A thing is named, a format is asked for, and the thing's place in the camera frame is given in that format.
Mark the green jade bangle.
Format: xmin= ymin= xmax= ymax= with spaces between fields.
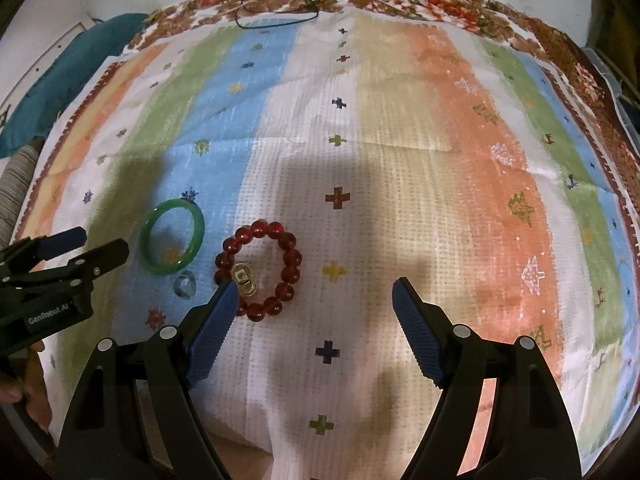
xmin=138 ymin=198 xmax=205 ymax=275

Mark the gold ring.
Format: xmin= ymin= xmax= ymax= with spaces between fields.
xmin=229 ymin=261 xmax=260 ymax=298

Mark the dark red bead bracelet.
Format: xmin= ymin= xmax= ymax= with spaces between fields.
xmin=214 ymin=219 xmax=304 ymax=323

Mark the person's left hand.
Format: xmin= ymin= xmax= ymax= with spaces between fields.
xmin=1 ymin=340 xmax=52 ymax=434

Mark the grey striped bolster pillow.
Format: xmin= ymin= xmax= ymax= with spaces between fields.
xmin=0 ymin=138 xmax=44 ymax=248

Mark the teal pillow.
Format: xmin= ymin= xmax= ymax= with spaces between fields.
xmin=1 ymin=13 xmax=146 ymax=158

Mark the striped colourful woven cloth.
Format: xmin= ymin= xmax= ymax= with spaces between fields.
xmin=15 ymin=10 xmax=639 ymax=479

